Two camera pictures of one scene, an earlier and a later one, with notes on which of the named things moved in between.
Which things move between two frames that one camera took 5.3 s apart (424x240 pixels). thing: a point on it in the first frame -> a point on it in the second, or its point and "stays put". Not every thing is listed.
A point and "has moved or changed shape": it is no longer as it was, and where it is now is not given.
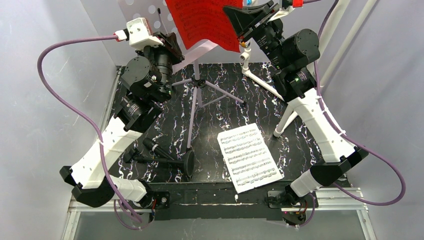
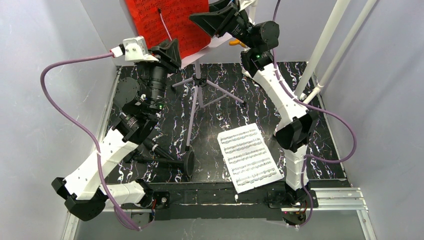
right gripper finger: [244, 20] -> [213, 23]
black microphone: [153, 146] stays put
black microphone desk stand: [188, 160] stays put
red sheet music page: [202, 20] has moved or changed shape
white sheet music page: [249, 161] stays put
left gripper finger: [163, 38] -> [164, 51]
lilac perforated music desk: [161, 21] -> [217, 43]
